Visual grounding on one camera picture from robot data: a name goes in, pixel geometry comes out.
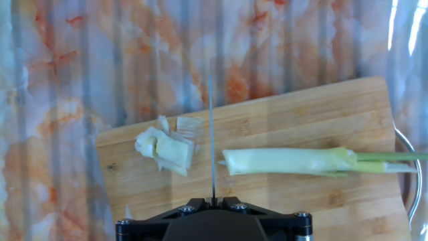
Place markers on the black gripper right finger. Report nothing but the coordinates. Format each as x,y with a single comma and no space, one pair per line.
287,227

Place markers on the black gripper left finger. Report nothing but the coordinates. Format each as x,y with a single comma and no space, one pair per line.
147,229

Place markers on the long scallion stalk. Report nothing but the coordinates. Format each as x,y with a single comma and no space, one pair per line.
284,161

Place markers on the steel kitchen knife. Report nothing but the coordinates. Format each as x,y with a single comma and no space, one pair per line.
211,134

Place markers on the small white scallion bit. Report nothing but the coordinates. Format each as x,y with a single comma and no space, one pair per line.
128,213

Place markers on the cut white scallion chunk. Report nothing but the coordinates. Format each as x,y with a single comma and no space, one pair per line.
170,150

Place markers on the wooden cutting board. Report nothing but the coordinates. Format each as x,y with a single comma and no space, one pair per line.
301,120

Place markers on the translucent scallion skin piece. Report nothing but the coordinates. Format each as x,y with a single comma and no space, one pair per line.
189,126

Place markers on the round metal rim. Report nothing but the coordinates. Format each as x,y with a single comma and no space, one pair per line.
418,180

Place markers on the orange marble pattern mat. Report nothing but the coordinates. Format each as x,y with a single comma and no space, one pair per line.
83,67

